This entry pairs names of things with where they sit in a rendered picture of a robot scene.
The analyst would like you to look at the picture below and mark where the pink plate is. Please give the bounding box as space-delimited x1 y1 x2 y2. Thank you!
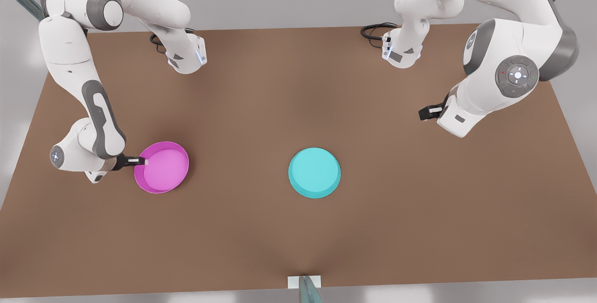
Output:
134 141 190 194

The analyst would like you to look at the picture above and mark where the blue plate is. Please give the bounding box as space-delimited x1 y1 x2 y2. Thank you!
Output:
288 147 341 199

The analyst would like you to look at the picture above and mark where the black cable loop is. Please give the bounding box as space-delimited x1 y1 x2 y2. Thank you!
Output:
150 28 196 55
361 22 400 50

